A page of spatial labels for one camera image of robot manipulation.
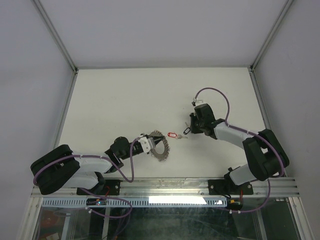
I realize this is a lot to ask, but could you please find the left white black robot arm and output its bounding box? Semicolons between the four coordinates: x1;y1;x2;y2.
30;130;170;195

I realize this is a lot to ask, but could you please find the white slotted cable duct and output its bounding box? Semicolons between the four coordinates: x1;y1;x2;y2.
42;195;227;208

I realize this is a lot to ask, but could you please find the aluminium mounting rail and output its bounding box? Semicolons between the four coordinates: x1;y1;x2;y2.
31;176;300;198

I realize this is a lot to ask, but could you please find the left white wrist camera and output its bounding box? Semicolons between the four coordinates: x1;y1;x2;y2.
138;136;156;153

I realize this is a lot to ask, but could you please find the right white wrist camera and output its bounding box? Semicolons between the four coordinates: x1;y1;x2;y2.
191;97;206;107

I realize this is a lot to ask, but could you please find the metal disc with key rings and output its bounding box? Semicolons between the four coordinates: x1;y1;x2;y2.
150;130;170;162

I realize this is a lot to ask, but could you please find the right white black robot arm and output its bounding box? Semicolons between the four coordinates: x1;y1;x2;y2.
189;101;290;197

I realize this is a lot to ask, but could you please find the red handled key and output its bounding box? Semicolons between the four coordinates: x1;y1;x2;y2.
177;134;188;139

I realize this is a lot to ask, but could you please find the red key tag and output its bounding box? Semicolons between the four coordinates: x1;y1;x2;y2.
167;132;178;139

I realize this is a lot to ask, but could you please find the black white key tag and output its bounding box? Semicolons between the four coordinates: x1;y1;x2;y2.
183;122;191;135

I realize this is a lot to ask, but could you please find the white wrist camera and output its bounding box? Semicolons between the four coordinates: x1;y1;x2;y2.
138;136;156;153
191;97;206;107

